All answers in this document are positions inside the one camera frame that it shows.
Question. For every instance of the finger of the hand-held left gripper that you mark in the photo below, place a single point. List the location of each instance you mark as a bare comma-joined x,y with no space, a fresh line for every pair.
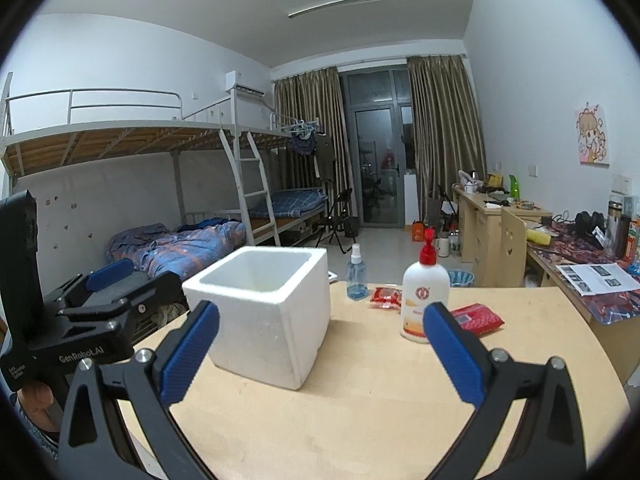
150,295
110,275

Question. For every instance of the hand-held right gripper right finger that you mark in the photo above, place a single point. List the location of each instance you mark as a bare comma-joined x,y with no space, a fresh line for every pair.
452,355

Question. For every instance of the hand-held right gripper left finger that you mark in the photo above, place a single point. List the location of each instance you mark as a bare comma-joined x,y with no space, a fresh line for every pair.
192,355

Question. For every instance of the white foam box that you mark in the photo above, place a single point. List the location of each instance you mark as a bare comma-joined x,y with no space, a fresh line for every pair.
260,335

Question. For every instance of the person's left forearm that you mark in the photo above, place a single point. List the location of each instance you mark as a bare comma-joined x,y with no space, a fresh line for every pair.
40,442

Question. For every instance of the person's left hand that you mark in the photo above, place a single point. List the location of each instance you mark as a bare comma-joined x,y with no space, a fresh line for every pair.
37,405

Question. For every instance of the red wipes packet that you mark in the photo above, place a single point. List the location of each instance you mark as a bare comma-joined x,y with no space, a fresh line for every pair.
480,320

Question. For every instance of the white lotion pump bottle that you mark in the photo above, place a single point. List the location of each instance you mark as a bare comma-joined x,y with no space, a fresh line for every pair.
417,305

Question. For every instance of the blue patterned quilt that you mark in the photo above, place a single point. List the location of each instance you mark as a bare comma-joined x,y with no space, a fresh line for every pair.
200,245

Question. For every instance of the blue waste bin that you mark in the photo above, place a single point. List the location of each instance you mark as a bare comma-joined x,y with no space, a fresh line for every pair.
461,280

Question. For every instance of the small red snack packet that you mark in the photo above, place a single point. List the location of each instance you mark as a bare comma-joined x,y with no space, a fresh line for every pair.
385,297

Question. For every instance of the white floor flask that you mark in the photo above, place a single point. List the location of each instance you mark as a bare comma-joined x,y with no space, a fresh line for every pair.
442,245

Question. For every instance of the wooden smiley chair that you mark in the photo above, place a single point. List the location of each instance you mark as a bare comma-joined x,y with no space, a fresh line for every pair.
512,250

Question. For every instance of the clear spray bottle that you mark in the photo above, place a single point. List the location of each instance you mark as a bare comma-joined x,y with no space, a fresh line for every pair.
357,280

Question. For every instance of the light wooden desk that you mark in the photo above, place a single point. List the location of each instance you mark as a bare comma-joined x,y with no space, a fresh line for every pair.
480,230

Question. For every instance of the metal bunk bed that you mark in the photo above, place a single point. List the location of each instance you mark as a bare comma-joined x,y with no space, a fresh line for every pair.
125,135

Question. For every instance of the yellow cloth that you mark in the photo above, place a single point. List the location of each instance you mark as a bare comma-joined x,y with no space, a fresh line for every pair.
538,236

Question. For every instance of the dark patterned desk mat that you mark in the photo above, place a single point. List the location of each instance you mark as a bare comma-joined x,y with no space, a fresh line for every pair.
575,250

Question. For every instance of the printed paper sheet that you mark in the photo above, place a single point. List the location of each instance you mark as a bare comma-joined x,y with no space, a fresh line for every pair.
595,277

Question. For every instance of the blue checked bedsheet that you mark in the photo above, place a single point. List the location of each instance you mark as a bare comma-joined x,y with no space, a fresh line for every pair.
295,202

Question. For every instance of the white kettle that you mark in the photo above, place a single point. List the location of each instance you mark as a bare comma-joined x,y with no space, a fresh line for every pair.
468,181

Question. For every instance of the green bottle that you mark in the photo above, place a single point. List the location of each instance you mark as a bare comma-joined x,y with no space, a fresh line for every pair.
515,187

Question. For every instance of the yellow black box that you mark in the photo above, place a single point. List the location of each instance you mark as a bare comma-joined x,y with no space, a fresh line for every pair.
495,180

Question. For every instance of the black headphones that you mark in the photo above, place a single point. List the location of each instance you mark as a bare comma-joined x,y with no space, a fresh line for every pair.
582,222

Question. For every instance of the black folding chair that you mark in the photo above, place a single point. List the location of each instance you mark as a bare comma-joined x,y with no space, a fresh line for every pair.
342,200

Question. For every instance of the dark thermos flask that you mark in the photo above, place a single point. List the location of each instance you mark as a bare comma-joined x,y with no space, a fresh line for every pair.
617,230

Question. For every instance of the group of toiletry bottles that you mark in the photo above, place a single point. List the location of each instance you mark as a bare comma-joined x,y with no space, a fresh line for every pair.
634,240

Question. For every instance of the dark hanging clothes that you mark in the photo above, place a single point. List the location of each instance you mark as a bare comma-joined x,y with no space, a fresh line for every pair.
305,145

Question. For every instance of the glass balcony door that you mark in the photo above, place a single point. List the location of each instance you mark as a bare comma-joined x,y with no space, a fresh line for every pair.
375,145

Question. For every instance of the white air conditioner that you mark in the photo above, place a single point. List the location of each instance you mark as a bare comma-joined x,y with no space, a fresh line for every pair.
245,85

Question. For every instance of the brown curtain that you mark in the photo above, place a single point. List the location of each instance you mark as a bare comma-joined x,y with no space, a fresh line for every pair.
445,120
310,110

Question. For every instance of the ceiling tube light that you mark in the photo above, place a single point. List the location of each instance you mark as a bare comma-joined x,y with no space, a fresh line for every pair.
332,6

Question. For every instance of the white wall socket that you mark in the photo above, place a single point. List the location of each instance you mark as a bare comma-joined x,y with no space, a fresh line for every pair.
621,183

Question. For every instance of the cartoon wall poster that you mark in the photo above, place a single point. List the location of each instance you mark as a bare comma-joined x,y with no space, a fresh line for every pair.
592,135

